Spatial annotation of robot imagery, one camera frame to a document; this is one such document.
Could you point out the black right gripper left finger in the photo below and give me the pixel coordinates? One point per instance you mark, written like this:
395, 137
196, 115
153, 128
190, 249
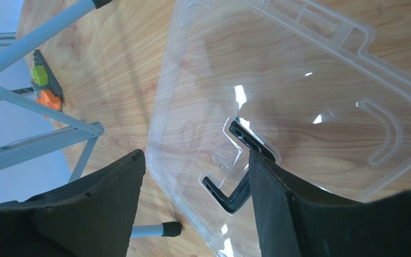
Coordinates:
92, 216

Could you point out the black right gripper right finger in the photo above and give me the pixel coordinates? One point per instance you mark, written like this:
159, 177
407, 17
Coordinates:
296, 218

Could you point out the clear plastic lid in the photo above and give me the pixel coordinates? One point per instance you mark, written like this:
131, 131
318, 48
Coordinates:
323, 86

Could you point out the grey tripod stand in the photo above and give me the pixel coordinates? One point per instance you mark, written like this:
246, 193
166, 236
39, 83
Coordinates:
76, 130

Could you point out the orange grey toy fixture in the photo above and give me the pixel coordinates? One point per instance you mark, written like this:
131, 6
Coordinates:
48, 91

